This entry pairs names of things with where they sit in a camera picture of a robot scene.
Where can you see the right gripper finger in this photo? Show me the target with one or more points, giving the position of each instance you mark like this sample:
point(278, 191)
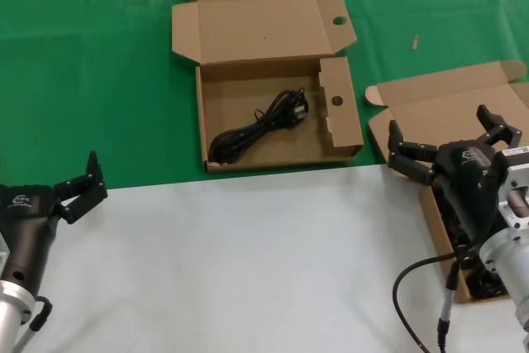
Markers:
point(413, 158)
point(503, 132)

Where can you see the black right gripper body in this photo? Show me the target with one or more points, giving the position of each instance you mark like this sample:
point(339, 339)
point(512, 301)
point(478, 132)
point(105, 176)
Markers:
point(469, 181)

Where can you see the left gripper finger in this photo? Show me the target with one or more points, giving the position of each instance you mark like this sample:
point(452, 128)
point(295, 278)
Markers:
point(84, 192)

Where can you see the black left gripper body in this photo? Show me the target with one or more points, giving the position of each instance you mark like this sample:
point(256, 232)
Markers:
point(25, 225)

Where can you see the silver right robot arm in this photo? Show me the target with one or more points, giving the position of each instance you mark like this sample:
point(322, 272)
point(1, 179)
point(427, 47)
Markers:
point(510, 264)

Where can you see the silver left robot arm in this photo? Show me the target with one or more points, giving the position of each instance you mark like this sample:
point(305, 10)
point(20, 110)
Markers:
point(10, 307)

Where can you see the open cardboard box with holes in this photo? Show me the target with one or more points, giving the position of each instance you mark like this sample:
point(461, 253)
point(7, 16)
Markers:
point(256, 30)

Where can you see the green table mat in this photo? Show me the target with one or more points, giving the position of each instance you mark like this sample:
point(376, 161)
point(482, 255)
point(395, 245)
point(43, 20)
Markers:
point(82, 80)

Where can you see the small tan cardboard strip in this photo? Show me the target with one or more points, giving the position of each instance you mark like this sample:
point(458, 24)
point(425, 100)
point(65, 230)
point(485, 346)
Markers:
point(415, 43)

